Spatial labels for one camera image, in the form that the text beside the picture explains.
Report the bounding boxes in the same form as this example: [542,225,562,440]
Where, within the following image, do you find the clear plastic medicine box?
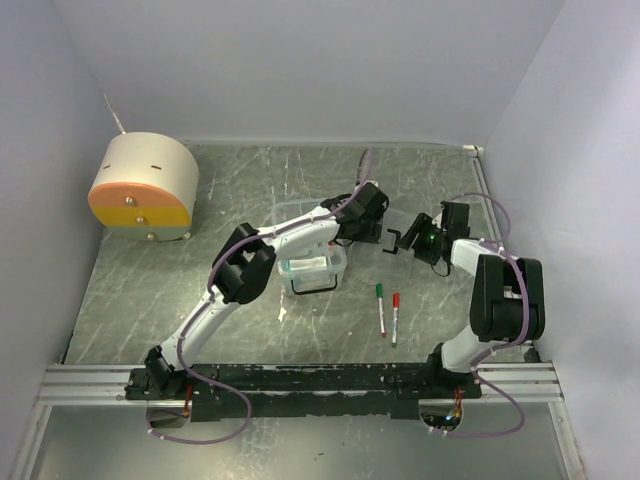
[272,198,349,297]

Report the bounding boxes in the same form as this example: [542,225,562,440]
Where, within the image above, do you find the clear box lid black handle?
[373,207,417,285]

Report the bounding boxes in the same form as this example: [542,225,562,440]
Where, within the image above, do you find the white teal bandage wrappers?
[286,256,327,272]

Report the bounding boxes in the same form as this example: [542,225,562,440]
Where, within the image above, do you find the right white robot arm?
[394,201,546,398]

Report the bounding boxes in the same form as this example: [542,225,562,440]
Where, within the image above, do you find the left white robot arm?
[145,182,389,399]

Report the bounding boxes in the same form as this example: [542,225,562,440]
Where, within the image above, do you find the red cap marker pen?
[391,292,400,348]

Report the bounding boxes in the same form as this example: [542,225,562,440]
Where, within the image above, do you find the green cap marker pen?
[375,283,387,338]

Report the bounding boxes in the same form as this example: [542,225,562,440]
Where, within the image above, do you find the beige cylindrical drum device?
[88,132,199,241]

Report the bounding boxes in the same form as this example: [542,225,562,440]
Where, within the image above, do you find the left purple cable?
[147,147,376,444]

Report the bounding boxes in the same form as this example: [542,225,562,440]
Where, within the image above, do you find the purple cable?
[147,147,376,444]
[429,192,531,437]

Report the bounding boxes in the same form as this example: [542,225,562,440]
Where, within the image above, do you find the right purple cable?
[429,192,531,437]

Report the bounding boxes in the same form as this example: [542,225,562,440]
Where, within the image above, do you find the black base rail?
[125,360,482,422]

